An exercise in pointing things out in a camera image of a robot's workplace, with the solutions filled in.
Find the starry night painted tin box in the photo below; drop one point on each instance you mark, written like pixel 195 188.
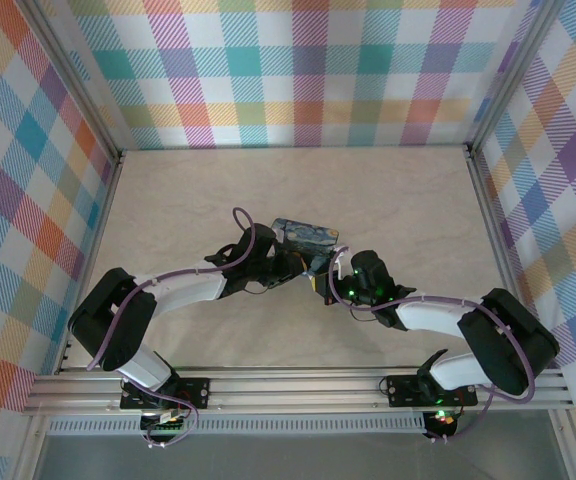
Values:
pixel 308 237

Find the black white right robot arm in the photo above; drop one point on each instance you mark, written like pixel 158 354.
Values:
pixel 508 345

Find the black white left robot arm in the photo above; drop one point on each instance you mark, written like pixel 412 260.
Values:
pixel 118 320

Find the plaid colourful backdrop cloth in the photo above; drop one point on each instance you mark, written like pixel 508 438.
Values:
pixel 13 200
pixel 293 75
pixel 563 200

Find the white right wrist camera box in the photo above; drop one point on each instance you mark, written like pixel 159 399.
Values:
pixel 339 262

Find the wide aluminium frame rail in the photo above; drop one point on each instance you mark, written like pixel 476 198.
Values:
pixel 293 387

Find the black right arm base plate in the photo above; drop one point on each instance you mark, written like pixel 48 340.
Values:
pixel 403 390

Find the aluminium table side rail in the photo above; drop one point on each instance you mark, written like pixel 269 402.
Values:
pixel 95 250
pixel 498 240

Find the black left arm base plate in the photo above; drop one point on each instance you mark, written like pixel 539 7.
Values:
pixel 195 392

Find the aluminium frame post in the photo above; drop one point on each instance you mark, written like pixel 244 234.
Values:
pixel 75 85
pixel 513 75

